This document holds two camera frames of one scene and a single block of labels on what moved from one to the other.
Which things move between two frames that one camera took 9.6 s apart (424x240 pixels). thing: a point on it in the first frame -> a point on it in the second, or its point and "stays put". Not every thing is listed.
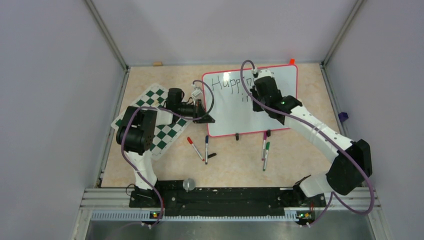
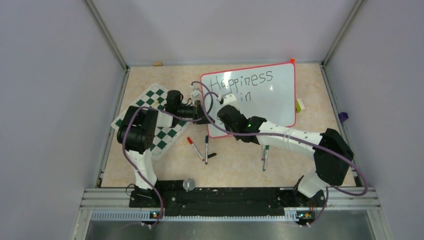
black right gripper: [254, 91] -> [228, 128]
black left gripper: [202, 113] stays put
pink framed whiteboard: [232, 110] stays put
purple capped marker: [264, 145] stays put
